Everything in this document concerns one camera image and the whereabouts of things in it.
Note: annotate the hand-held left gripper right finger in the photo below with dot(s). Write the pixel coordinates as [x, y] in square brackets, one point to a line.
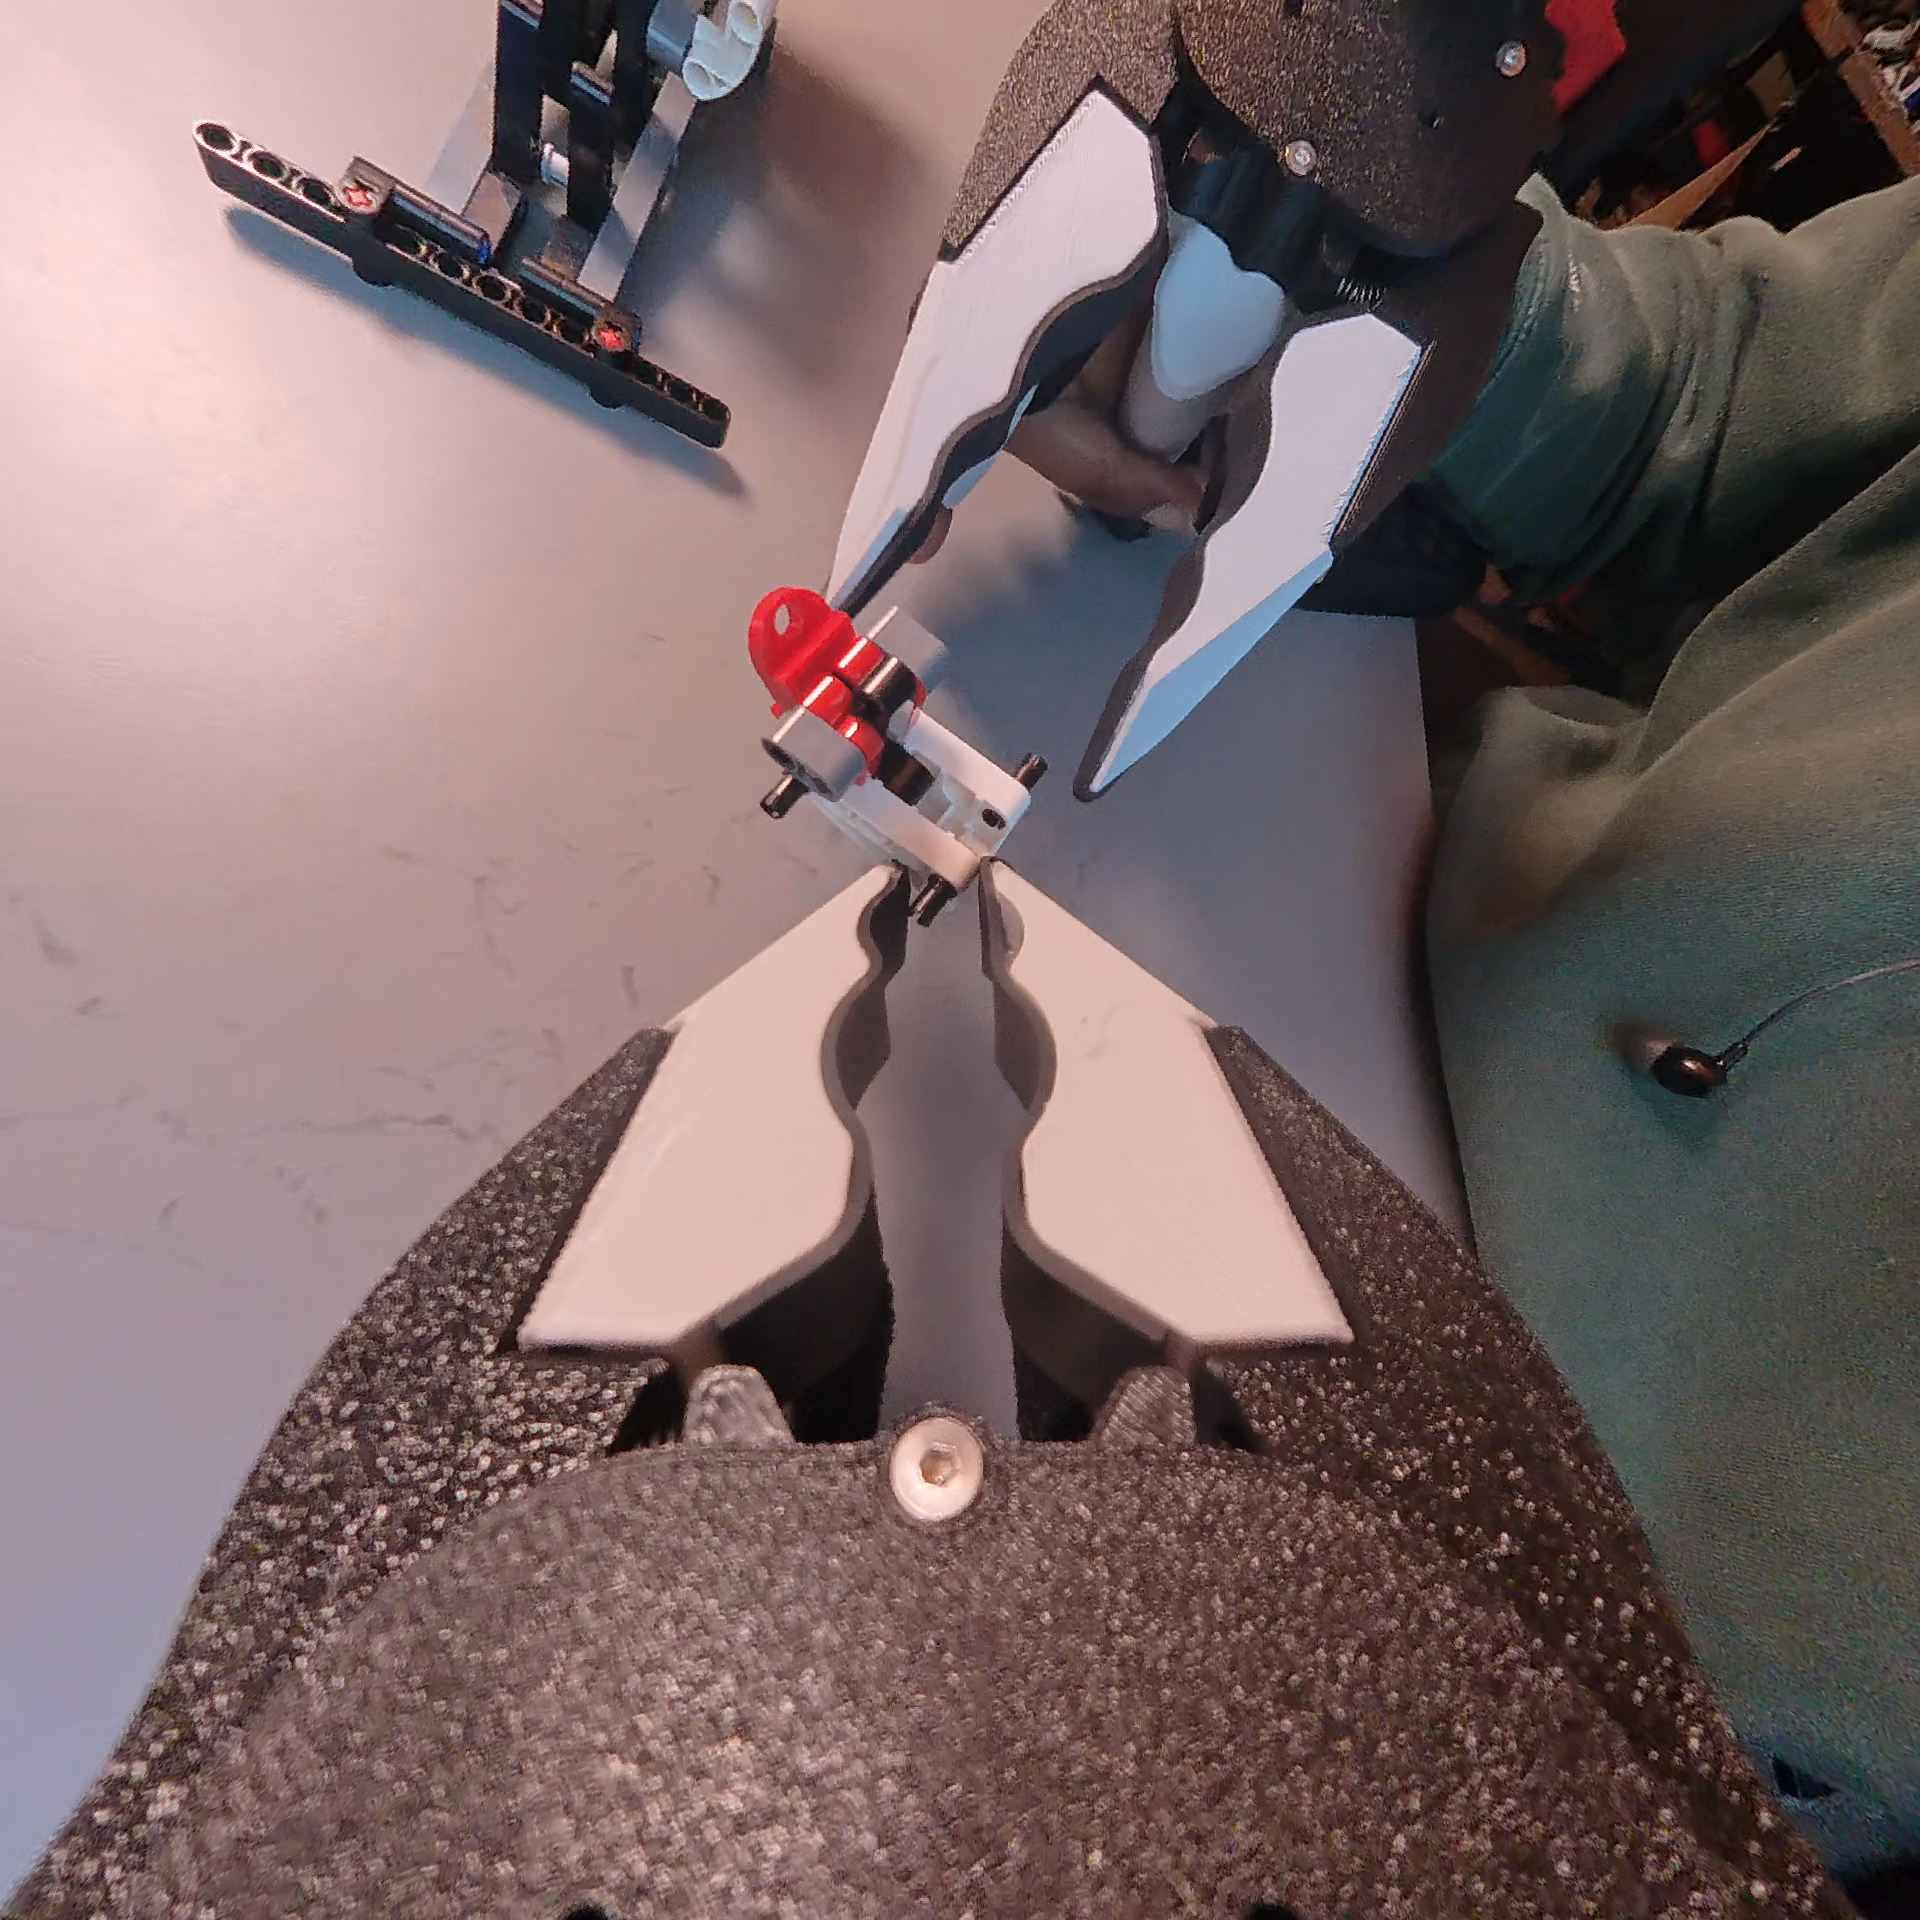
[1172, 1186]

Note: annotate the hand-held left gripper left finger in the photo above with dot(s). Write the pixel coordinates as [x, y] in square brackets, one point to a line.
[708, 1186]

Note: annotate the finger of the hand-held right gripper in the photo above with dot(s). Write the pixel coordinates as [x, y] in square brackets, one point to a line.
[1006, 332]
[1276, 496]

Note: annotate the red toy brick piece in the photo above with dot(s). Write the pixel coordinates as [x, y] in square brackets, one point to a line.
[818, 668]

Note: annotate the white toy brick piece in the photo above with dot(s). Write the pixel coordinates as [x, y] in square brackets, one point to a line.
[916, 786]

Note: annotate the person's right forearm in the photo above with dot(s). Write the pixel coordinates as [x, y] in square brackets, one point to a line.
[1682, 361]

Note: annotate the grey desk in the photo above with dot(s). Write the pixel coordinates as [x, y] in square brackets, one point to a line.
[301, 901]

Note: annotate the person's right hand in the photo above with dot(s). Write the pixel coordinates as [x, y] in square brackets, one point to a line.
[1117, 468]

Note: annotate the black textured pad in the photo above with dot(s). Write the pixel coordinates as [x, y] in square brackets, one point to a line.
[1395, 556]

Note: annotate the toy vehicle chassis build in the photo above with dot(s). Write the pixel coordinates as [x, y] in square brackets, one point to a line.
[482, 226]

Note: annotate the green sweatshirt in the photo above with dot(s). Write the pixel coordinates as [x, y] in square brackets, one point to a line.
[1682, 901]

